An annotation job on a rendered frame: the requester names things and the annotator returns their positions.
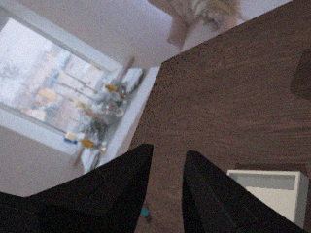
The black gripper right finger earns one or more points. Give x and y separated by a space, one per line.
212 202

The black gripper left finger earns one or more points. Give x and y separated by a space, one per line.
107 199

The white square tray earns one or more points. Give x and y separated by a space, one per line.
283 191

